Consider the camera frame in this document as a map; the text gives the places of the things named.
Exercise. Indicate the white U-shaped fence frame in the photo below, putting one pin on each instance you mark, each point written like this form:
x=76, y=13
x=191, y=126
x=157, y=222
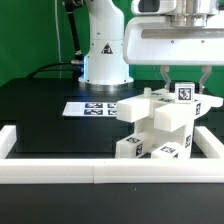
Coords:
x=97, y=171

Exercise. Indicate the white chair seat part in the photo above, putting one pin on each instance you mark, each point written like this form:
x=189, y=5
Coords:
x=182, y=135

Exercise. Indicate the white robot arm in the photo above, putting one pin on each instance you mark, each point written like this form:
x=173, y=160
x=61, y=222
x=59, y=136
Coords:
x=98, y=30

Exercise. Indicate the white chair back part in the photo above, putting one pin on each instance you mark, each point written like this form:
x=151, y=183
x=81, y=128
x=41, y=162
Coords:
x=168, y=115

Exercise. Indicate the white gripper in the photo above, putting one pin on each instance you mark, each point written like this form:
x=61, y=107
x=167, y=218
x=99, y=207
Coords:
x=176, y=32

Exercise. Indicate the white tagged cube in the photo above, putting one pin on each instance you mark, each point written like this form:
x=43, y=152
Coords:
x=184, y=92

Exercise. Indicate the white marker sheet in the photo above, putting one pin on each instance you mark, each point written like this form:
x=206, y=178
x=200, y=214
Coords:
x=90, y=109

